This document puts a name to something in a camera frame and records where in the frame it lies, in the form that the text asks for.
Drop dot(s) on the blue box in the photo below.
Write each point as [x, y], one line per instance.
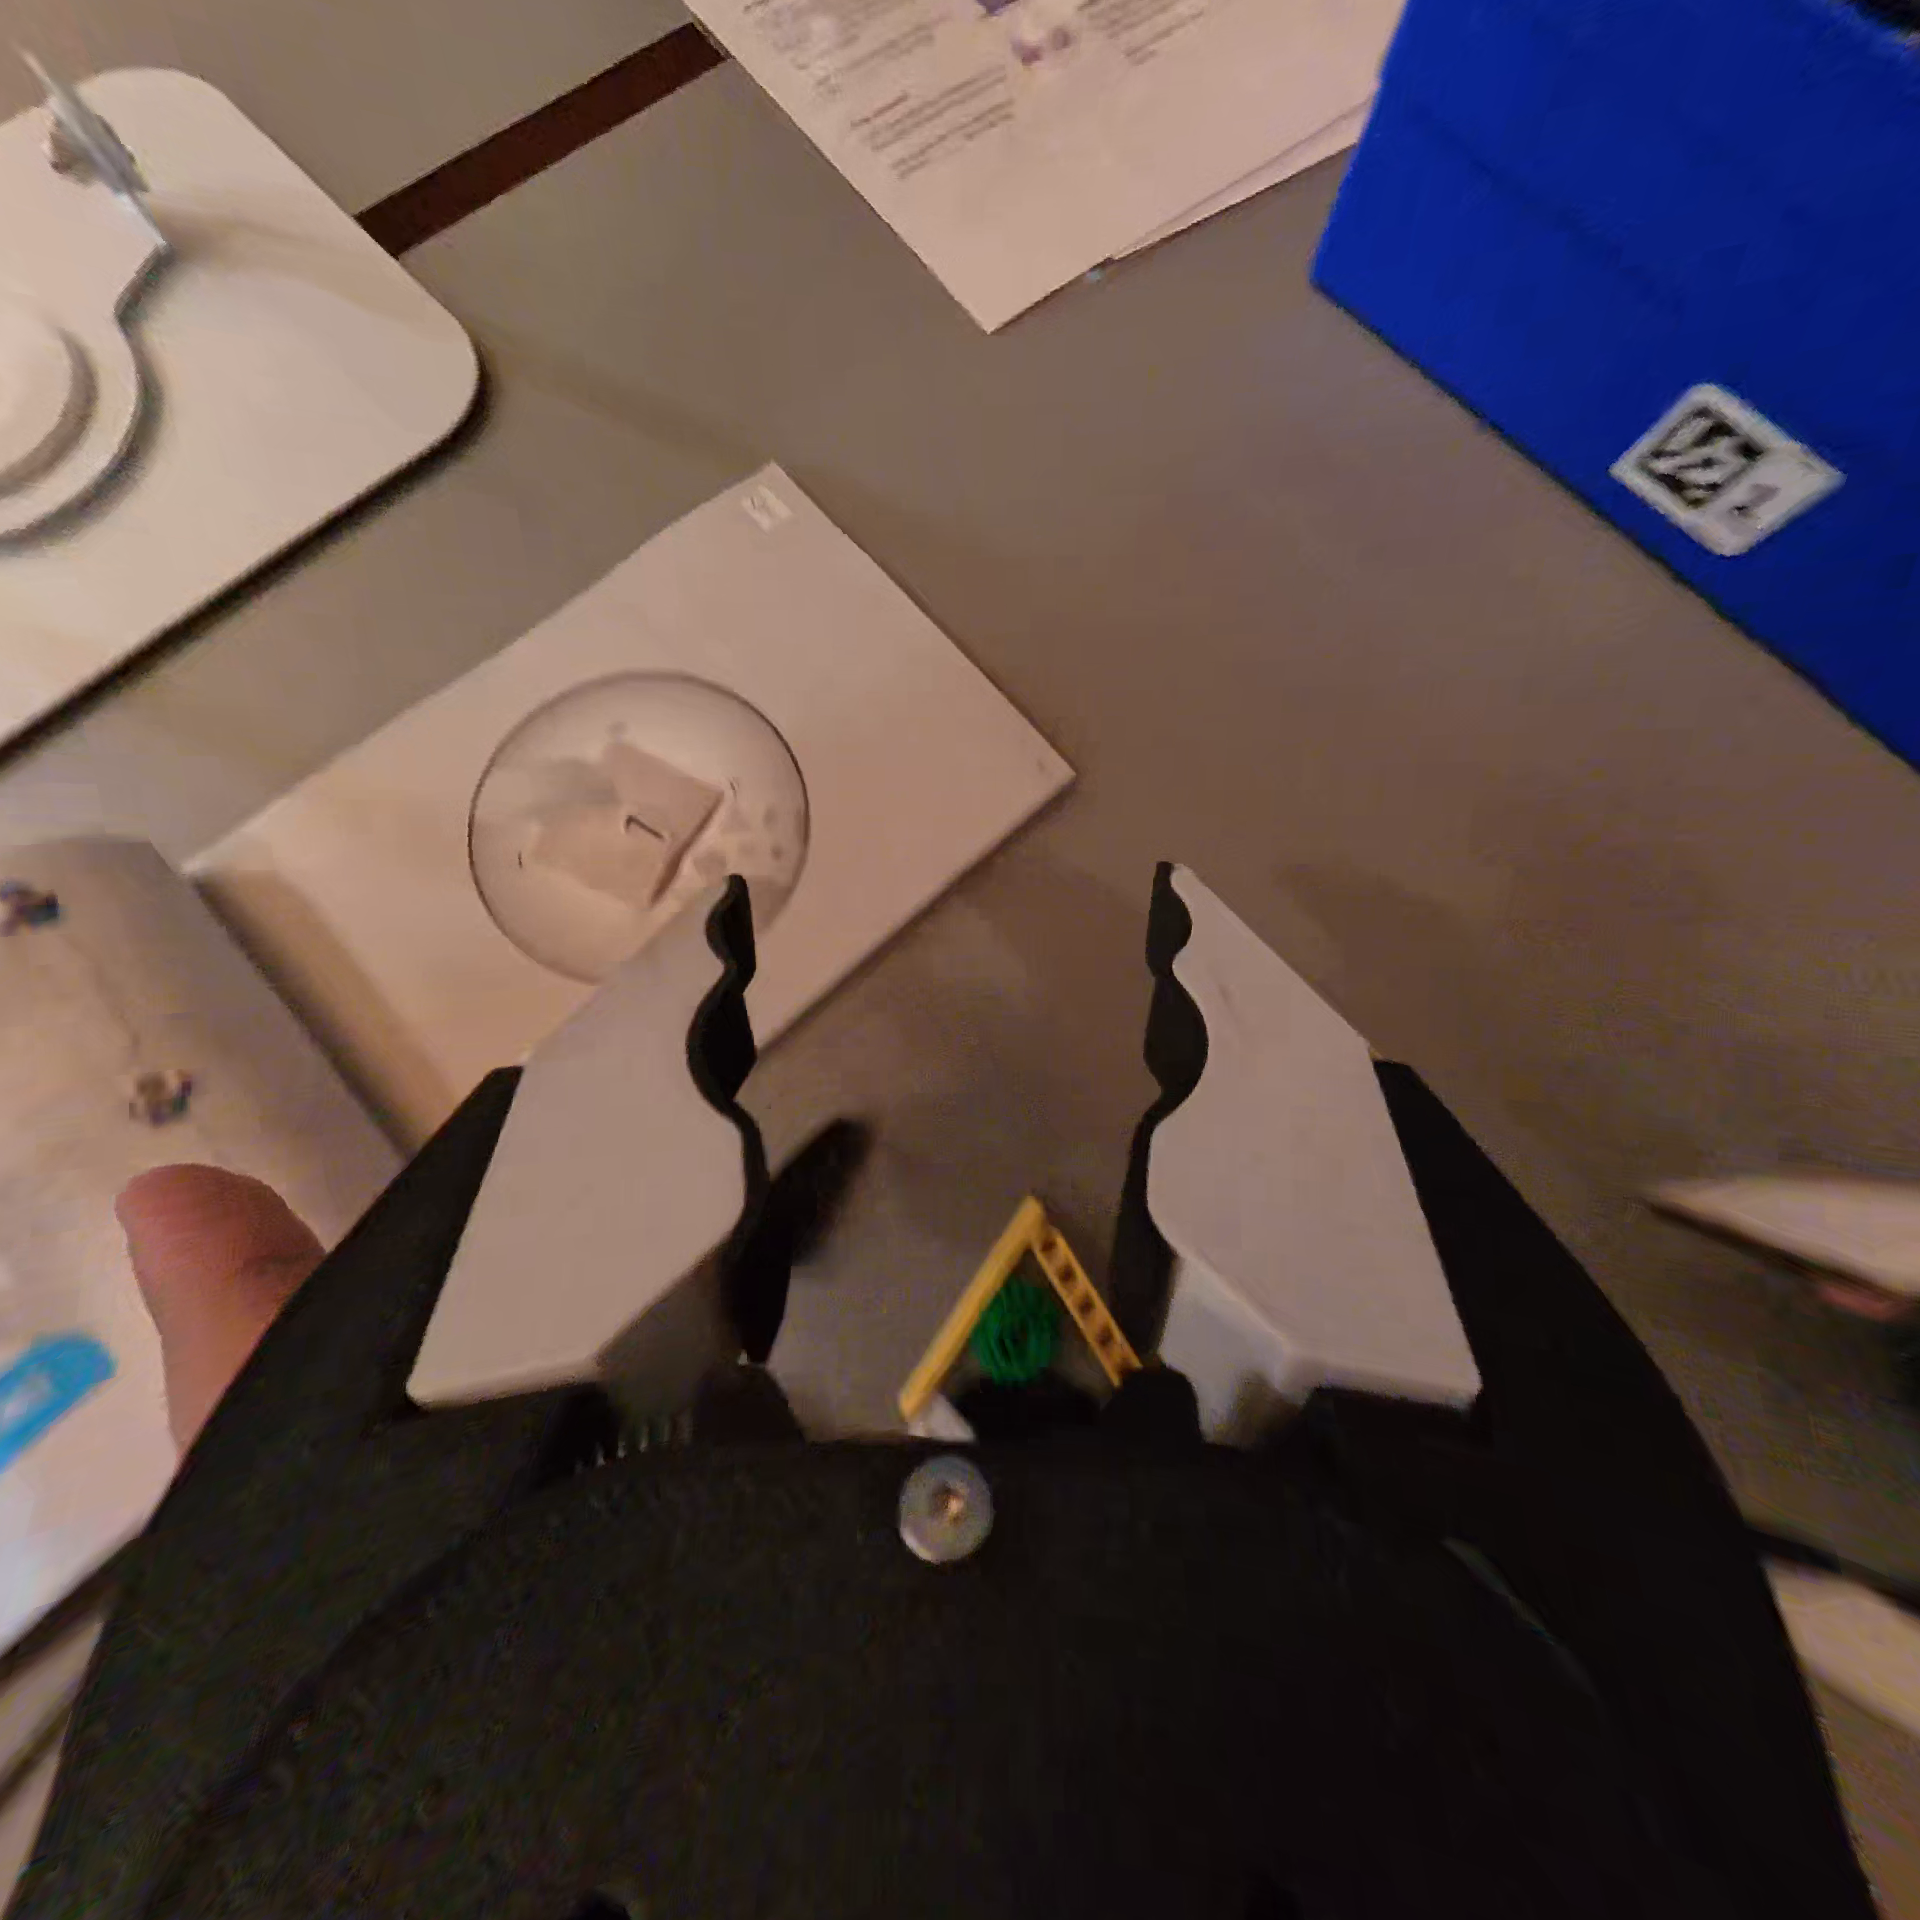
[1649, 223]

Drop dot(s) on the person's left hand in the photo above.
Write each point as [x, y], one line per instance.
[206, 1258]

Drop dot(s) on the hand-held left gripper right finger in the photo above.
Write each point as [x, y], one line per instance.
[1289, 1201]

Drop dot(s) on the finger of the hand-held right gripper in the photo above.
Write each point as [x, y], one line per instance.
[1819, 1220]

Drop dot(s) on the lego instruction booklet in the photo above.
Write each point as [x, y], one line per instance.
[94, 1019]

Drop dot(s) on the white rounded board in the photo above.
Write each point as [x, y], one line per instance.
[302, 375]

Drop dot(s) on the white envelope with round window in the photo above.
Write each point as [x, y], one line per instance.
[899, 678]

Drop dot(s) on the yellow lego frame piece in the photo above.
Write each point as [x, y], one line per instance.
[938, 1349]

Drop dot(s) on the printed paper sheet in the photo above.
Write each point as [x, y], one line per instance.
[1023, 136]

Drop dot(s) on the green lego piece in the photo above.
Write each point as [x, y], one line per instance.
[1013, 1327]

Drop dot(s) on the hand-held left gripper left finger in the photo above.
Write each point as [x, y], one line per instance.
[598, 1201]

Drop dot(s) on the white bracket piece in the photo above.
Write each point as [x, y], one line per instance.
[99, 161]

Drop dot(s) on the black lego piece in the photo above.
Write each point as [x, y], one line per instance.
[819, 1190]

